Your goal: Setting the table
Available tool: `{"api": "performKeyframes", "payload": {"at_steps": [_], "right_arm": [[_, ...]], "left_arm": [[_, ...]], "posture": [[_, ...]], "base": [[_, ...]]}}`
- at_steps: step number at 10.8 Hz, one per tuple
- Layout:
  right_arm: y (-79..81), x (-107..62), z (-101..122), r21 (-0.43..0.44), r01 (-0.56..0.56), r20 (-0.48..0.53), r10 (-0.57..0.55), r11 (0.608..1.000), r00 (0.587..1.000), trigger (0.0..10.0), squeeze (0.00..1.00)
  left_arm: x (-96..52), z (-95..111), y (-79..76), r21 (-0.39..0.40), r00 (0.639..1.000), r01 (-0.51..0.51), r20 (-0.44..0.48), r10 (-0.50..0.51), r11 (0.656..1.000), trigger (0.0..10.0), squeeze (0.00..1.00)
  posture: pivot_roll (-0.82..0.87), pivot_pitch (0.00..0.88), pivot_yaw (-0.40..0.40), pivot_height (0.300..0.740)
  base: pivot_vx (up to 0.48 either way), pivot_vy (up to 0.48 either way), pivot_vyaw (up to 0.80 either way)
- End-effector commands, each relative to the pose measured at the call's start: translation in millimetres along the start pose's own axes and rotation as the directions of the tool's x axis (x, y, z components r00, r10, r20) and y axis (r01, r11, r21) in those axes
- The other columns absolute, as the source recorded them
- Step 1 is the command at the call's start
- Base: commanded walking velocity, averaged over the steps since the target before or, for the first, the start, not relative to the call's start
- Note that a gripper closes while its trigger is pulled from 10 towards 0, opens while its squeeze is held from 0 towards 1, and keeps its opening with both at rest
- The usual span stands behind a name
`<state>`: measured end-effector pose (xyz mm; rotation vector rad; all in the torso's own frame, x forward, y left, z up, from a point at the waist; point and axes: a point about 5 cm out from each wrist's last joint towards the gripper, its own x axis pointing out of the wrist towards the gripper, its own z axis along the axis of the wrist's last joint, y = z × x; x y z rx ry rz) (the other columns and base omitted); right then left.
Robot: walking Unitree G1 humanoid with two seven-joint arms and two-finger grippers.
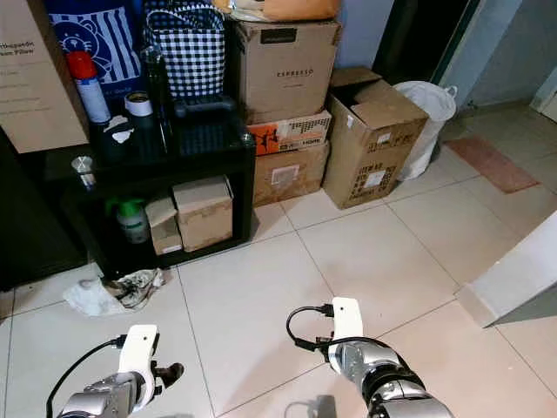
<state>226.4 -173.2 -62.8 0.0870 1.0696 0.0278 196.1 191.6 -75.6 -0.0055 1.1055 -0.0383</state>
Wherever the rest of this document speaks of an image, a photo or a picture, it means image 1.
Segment black glass shelf table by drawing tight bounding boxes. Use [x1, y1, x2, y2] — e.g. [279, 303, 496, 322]
[44, 103, 258, 281]

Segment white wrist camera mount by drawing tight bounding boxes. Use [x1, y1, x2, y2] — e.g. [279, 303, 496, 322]
[118, 325, 160, 410]
[330, 297, 365, 341]

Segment orange flat box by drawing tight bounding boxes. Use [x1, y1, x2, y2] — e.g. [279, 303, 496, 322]
[247, 111, 332, 158]

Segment black white checkered bag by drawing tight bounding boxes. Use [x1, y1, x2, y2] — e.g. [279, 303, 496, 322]
[144, 0, 227, 99]

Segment tan padded bundle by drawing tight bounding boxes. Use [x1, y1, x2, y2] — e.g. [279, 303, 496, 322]
[214, 0, 341, 24]

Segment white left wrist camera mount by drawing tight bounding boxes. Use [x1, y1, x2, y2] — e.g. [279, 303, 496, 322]
[118, 325, 160, 410]

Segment plain cube cardboard box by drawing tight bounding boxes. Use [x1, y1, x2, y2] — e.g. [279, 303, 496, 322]
[171, 175, 234, 253]

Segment red floor mat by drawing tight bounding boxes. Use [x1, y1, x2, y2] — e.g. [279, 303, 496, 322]
[442, 134, 541, 195]

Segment white laundry bag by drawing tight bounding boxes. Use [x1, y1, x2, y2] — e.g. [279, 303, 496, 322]
[392, 80, 459, 183]

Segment espresso cardboard box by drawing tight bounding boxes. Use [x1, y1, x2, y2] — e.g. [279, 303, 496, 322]
[232, 19, 342, 125]

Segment open flapped cardboard box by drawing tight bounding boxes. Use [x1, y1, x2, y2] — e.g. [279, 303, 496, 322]
[321, 67, 430, 211]

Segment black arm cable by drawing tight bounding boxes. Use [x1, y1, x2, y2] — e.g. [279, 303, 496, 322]
[285, 302, 337, 354]
[46, 334, 125, 418]

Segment tall foam pillow cardboard box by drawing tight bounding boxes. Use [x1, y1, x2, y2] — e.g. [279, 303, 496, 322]
[0, 0, 91, 155]

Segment crumpled white tissue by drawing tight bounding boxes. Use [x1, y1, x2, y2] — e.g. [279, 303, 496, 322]
[102, 114, 136, 145]

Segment dark door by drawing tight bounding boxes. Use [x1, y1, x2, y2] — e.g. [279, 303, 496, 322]
[371, 0, 481, 86]

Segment dark slim bottle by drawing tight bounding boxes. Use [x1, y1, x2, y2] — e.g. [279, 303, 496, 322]
[144, 45, 175, 153]

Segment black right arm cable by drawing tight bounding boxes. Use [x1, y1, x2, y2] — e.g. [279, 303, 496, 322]
[285, 302, 337, 354]

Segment blue striped bear bag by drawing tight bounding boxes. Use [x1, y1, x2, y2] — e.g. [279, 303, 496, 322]
[45, 0, 151, 91]

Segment crumpled white plastic bag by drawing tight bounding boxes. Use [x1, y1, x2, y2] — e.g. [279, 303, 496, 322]
[62, 277, 127, 318]

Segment black dumbbell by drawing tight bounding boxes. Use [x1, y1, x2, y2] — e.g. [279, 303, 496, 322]
[173, 94, 238, 119]

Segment red capped spray can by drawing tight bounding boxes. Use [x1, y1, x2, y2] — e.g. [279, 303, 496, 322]
[65, 50, 113, 125]

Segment white tape roll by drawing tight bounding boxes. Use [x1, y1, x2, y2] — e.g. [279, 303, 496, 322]
[124, 90, 154, 118]

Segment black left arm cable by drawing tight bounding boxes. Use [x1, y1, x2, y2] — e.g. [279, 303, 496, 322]
[46, 334, 125, 418]

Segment small metal cup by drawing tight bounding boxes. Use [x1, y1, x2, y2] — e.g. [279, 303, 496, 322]
[71, 155, 97, 189]

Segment worn grey sneaker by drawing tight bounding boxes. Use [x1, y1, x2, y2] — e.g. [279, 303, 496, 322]
[109, 267, 165, 311]

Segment small narrow cardboard box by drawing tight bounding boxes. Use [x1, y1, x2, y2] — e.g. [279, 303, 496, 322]
[144, 194, 182, 256]

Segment white furniture corner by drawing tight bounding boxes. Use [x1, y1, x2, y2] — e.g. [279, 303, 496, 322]
[453, 209, 557, 329]

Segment brown box with white label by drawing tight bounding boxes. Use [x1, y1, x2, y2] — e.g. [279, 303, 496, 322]
[252, 141, 331, 208]

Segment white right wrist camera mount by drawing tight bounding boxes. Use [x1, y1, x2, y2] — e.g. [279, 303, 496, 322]
[330, 297, 365, 341]

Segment dark cabinet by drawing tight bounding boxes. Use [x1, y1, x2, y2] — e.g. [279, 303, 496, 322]
[0, 126, 90, 293]

